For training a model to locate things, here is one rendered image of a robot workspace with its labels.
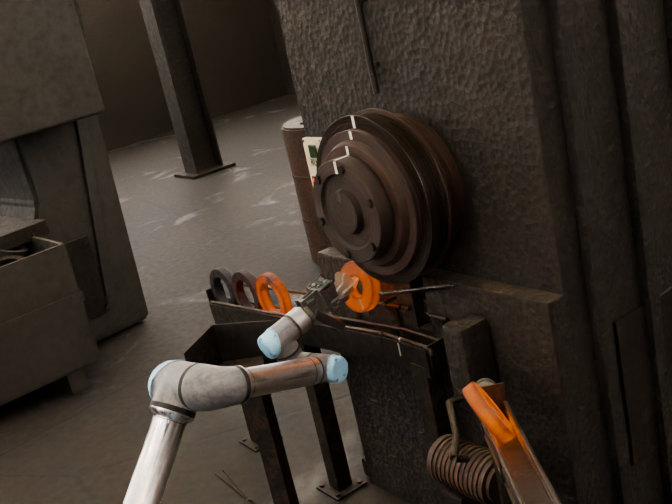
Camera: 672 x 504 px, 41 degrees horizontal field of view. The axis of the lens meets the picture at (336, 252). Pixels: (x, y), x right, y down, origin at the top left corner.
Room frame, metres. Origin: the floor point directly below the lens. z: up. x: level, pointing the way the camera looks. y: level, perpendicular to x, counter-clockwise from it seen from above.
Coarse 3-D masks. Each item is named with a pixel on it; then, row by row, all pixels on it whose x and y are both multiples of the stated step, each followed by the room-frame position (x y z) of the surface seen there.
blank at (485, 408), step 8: (472, 384) 1.80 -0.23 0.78; (464, 392) 1.79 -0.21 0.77; (472, 392) 1.77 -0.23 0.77; (480, 392) 1.78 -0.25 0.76; (472, 400) 1.75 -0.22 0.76; (480, 400) 1.74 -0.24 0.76; (488, 400) 1.82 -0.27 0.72; (472, 408) 1.74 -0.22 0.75; (480, 408) 1.73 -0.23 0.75; (488, 408) 1.73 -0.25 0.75; (496, 408) 1.82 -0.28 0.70; (480, 416) 1.72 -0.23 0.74; (488, 416) 1.72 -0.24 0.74; (496, 416) 1.72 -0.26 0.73; (504, 416) 1.82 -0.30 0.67; (488, 424) 1.71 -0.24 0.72; (496, 424) 1.71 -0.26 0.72; (504, 424) 1.72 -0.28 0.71; (496, 432) 1.71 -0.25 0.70; (504, 432) 1.71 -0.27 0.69; (512, 432) 1.73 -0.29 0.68; (504, 440) 1.72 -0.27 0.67
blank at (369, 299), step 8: (352, 264) 2.48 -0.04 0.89; (344, 272) 2.50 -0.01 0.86; (352, 272) 2.48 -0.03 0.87; (360, 272) 2.45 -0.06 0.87; (360, 280) 2.45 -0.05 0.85; (368, 280) 2.42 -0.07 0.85; (376, 280) 2.42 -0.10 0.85; (368, 288) 2.42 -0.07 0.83; (376, 288) 2.41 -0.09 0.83; (352, 296) 2.47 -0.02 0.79; (360, 296) 2.47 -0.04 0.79; (368, 296) 2.41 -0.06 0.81; (376, 296) 2.41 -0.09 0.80; (352, 304) 2.47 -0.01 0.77; (360, 304) 2.44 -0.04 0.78; (368, 304) 2.41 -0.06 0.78; (376, 304) 2.43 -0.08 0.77; (360, 312) 2.44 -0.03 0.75
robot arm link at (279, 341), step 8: (280, 320) 2.32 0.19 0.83; (288, 320) 2.31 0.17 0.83; (272, 328) 2.30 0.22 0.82; (280, 328) 2.29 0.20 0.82; (288, 328) 2.29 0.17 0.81; (296, 328) 2.30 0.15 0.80; (264, 336) 2.28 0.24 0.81; (272, 336) 2.27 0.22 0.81; (280, 336) 2.28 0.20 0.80; (288, 336) 2.28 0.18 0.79; (296, 336) 2.30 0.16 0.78; (264, 344) 2.26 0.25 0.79; (272, 344) 2.26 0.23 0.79; (280, 344) 2.27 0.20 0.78; (288, 344) 2.28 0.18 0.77; (296, 344) 2.30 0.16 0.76; (264, 352) 2.29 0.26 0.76; (272, 352) 2.25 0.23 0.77; (280, 352) 2.27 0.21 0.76; (288, 352) 2.28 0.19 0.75
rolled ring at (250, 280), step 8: (240, 272) 3.05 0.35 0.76; (248, 272) 3.04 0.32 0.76; (232, 280) 3.11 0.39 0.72; (240, 280) 3.09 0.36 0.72; (248, 280) 3.00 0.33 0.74; (232, 288) 3.12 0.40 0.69; (240, 288) 3.11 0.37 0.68; (240, 296) 3.10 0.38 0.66; (256, 296) 2.98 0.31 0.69; (240, 304) 3.10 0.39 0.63; (248, 304) 3.09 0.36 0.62; (256, 304) 2.99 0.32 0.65
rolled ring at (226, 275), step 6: (216, 270) 3.20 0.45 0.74; (222, 270) 3.19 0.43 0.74; (228, 270) 3.19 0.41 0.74; (210, 276) 3.26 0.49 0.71; (216, 276) 3.22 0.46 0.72; (222, 276) 3.17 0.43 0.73; (228, 276) 3.16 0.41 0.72; (210, 282) 3.27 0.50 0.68; (216, 282) 3.26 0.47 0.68; (228, 282) 3.14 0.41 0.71; (216, 288) 3.26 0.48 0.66; (228, 288) 3.15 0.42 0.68; (216, 294) 3.25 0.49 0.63; (222, 294) 3.26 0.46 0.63; (216, 300) 3.26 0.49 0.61; (222, 300) 3.24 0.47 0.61; (228, 300) 3.24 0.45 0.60; (234, 300) 3.13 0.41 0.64
